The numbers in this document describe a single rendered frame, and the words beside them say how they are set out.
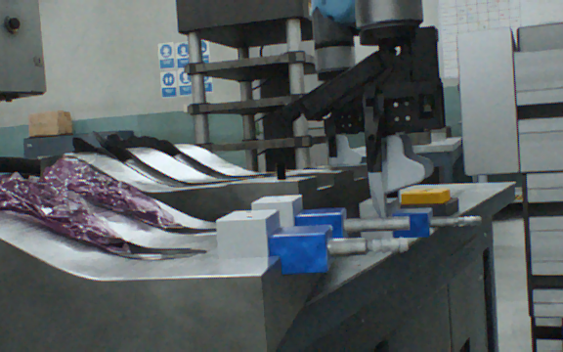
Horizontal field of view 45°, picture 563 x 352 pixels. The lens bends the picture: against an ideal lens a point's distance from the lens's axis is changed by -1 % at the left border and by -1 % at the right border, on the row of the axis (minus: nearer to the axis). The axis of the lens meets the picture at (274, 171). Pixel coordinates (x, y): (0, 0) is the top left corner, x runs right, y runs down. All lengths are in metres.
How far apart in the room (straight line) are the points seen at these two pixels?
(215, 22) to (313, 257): 4.44
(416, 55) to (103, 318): 0.46
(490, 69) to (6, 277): 0.34
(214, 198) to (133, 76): 7.41
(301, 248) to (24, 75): 1.20
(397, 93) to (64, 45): 8.01
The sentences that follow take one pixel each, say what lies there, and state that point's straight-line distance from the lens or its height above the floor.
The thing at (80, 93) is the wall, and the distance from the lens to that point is 8.52.
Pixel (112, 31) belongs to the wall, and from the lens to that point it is 8.34.
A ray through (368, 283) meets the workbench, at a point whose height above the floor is 0.78.
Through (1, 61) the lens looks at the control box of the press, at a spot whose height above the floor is 1.14.
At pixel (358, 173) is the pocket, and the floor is 0.88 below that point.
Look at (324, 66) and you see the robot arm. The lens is 1.26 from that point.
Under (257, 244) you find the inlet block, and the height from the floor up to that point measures 0.86.
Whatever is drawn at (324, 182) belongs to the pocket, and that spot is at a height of 0.88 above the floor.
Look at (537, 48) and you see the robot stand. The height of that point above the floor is 0.98.
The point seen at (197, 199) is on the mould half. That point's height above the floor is 0.87.
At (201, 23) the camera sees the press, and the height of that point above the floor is 1.75.
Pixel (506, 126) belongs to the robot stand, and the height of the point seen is 0.93.
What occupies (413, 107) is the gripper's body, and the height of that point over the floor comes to 0.96.
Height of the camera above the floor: 0.94
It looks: 3 degrees down
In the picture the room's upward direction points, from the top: 4 degrees counter-clockwise
